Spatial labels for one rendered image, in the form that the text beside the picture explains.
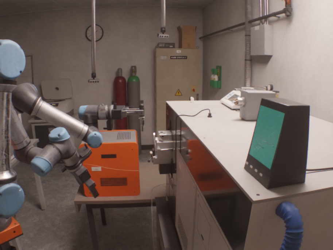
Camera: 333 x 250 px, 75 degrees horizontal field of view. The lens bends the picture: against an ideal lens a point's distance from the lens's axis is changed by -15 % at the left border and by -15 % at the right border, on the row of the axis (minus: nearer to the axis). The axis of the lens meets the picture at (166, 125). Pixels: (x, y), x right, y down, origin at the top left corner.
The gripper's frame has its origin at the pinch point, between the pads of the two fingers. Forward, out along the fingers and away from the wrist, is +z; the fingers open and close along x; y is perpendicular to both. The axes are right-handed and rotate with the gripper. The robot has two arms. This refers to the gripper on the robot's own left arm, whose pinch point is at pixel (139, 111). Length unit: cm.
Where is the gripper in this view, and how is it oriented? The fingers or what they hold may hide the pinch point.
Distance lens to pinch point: 126.9
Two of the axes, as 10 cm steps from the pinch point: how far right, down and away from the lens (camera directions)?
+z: 10.0, -0.1, 0.2
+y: 0.0, -9.7, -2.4
